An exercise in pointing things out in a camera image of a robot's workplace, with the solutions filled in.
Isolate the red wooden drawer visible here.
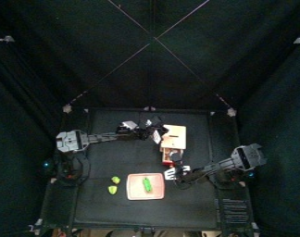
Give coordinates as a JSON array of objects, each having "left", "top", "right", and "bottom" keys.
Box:
[{"left": 161, "top": 147, "right": 185, "bottom": 166}]

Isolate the light wooden drawer cabinet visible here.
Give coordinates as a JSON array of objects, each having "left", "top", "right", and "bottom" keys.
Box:
[{"left": 158, "top": 124, "right": 189, "bottom": 151}]

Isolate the green toy vegetable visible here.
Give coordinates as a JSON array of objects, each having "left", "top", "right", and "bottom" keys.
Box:
[{"left": 142, "top": 177, "right": 154, "bottom": 193}]

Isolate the pink cutting board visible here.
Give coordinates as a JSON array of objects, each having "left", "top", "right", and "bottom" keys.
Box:
[{"left": 125, "top": 172, "right": 166, "bottom": 201}]

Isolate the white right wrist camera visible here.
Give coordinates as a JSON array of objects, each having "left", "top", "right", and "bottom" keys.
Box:
[{"left": 162, "top": 165, "right": 192, "bottom": 181}]

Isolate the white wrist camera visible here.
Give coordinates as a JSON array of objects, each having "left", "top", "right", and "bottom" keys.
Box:
[
  {"left": 162, "top": 165, "right": 192, "bottom": 181},
  {"left": 121, "top": 120, "right": 140, "bottom": 131}
]

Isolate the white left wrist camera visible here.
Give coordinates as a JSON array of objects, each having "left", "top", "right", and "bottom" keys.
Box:
[{"left": 121, "top": 120, "right": 140, "bottom": 131}]

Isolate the black arm base cable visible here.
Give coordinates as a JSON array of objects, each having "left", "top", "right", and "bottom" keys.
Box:
[{"left": 57, "top": 152, "right": 91, "bottom": 187}]

